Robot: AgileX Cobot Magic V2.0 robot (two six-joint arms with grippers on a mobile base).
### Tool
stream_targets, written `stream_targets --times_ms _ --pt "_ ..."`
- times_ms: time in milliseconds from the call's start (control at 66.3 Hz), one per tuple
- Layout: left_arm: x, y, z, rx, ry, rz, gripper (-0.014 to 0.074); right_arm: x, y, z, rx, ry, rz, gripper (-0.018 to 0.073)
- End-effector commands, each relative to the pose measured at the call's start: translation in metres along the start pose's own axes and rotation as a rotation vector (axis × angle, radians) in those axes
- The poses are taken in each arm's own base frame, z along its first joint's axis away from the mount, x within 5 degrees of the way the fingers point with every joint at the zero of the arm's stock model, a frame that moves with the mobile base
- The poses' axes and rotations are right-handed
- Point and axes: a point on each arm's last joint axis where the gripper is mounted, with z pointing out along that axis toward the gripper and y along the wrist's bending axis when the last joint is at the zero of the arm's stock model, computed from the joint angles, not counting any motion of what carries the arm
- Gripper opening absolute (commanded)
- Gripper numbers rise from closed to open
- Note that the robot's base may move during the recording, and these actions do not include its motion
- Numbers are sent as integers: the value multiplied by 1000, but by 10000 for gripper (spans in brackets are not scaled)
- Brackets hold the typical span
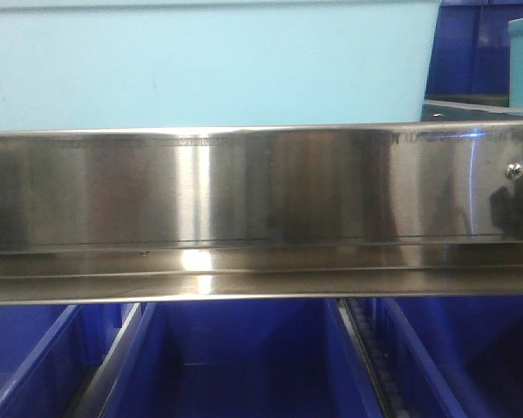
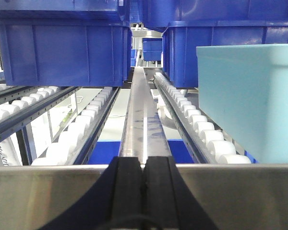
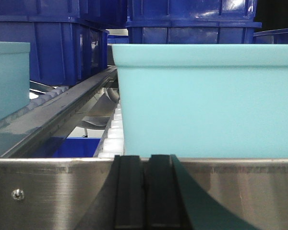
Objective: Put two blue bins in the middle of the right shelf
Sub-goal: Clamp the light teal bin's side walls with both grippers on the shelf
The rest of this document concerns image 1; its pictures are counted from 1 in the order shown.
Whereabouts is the light blue plastic bin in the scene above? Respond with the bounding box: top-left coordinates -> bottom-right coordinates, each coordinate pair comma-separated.
0,1 -> 439,130

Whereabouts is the dark blue bin lower left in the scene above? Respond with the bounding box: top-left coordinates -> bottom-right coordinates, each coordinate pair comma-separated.
0,304 -> 131,417

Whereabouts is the stainless steel shelf front rail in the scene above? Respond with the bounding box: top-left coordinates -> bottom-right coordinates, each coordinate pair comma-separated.
0,120 -> 523,306

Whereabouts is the silver rail screw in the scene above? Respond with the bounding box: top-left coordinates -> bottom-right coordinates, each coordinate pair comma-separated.
506,162 -> 523,180

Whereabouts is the dark blue bin upper right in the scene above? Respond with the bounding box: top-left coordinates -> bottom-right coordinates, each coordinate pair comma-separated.
426,1 -> 523,108

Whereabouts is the metal divider rail left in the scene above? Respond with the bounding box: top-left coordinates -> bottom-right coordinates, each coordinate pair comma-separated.
66,303 -> 142,417

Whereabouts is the dark blue bin lower right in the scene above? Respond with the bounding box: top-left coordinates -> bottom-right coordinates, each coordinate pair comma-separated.
363,296 -> 523,417

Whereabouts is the dark blue bin lower centre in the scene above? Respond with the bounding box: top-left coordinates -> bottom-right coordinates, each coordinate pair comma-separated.
101,299 -> 382,417

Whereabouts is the white roller track right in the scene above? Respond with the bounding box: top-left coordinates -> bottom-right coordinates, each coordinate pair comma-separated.
339,298 -> 411,418

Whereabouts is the dark blue bin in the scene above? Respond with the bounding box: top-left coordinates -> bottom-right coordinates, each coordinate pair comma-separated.
0,304 -> 131,417
426,1 -> 523,108
363,296 -> 523,417
101,299 -> 382,417

